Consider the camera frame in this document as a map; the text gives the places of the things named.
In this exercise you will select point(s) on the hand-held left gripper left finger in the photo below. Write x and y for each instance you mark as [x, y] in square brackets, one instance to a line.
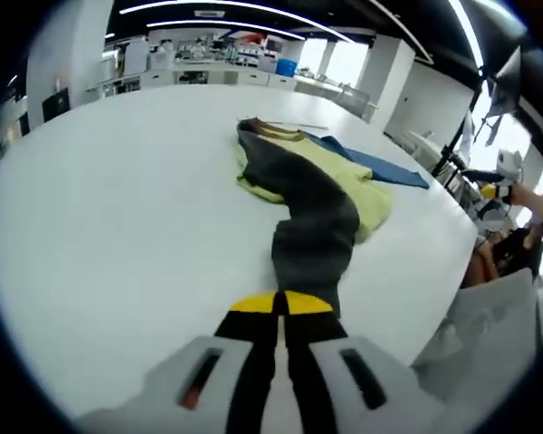
[249, 361]

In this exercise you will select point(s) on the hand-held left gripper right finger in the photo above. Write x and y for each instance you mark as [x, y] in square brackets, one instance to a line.
[317, 361]

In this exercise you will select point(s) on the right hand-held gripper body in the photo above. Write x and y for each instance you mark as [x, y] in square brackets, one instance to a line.
[510, 165]

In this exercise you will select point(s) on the blue cloth template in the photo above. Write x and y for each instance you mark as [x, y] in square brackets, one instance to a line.
[389, 169]

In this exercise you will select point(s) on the yellow and grey garment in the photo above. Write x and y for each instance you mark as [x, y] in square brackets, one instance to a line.
[307, 194]

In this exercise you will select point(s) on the black tripod stand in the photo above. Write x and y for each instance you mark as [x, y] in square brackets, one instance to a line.
[457, 140]

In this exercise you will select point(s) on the dark studio light panel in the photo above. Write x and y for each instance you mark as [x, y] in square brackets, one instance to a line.
[516, 86]

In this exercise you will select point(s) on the white square pillar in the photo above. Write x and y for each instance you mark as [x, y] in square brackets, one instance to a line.
[393, 81]
[72, 54]

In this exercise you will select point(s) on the blue bin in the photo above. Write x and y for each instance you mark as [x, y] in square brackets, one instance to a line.
[286, 67]

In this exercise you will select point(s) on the white lab counter row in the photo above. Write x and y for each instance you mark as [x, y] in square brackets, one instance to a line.
[253, 79]

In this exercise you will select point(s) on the ceiling light strip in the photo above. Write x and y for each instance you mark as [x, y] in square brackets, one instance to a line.
[253, 6]
[226, 25]

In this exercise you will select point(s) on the black box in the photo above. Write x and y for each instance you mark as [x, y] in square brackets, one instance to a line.
[55, 105]

